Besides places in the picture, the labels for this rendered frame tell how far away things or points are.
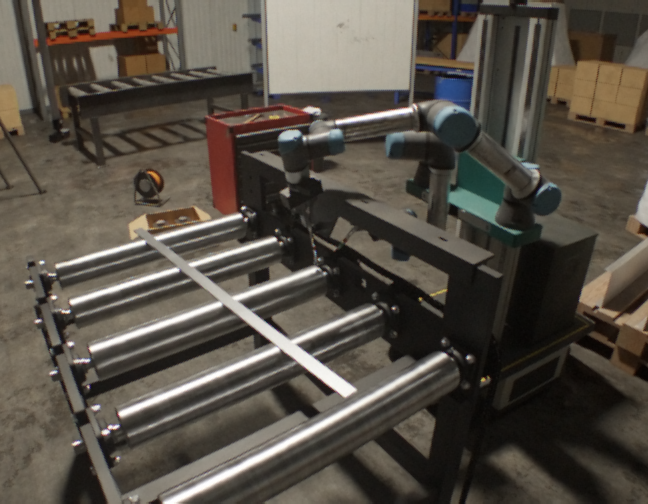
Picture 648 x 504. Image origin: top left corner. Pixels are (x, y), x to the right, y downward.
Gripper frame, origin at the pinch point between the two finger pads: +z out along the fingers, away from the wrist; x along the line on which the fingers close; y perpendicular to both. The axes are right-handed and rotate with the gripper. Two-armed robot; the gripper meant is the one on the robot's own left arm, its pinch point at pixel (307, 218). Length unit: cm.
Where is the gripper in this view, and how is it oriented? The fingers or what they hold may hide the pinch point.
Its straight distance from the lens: 164.2
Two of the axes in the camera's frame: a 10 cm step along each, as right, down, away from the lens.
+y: -5.8, -4.5, 6.7
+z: 1.6, 7.5, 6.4
